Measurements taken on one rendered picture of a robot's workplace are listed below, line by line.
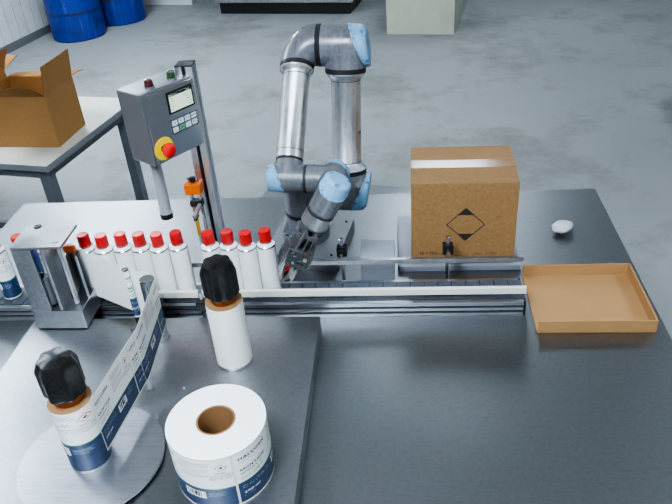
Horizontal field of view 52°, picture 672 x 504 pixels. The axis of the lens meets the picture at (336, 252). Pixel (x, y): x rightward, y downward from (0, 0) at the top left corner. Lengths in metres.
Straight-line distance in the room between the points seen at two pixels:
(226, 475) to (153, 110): 0.89
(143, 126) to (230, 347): 0.58
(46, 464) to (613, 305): 1.46
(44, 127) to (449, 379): 2.31
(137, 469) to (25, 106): 2.20
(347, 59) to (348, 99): 0.11
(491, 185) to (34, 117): 2.18
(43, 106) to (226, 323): 1.96
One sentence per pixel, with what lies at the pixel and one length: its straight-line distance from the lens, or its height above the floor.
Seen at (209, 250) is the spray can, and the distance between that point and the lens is 1.91.
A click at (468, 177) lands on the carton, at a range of 2.00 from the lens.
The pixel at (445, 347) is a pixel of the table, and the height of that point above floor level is 0.83.
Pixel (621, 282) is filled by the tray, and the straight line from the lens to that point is 2.14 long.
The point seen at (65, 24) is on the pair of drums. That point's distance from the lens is 8.27.
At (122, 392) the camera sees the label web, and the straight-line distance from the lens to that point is 1.63.
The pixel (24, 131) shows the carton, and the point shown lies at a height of 0.86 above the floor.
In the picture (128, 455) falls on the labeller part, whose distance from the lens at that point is 1.62.
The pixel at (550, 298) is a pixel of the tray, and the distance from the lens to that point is 2.03.
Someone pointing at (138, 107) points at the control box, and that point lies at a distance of 1.79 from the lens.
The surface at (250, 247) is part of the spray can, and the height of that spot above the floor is 1.05.
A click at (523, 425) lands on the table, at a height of 0.83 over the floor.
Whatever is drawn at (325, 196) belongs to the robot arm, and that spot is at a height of 1.21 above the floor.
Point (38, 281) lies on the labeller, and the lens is 1.97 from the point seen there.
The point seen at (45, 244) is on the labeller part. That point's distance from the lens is 1.91.
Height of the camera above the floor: 2.04
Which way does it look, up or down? 33 degrees down
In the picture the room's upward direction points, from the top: 5 degrees counter-clockwise
